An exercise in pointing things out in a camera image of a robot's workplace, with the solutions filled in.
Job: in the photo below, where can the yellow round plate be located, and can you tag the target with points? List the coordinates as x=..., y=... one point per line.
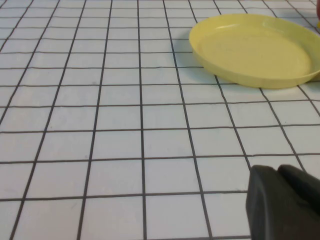
x=252, y=52

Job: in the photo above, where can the red apple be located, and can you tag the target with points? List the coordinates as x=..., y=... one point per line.
x=318, y=10

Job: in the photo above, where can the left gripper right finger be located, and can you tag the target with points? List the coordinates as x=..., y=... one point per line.
x=302, y=187

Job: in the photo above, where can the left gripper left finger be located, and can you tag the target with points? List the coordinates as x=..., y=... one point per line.
x=270, y=215

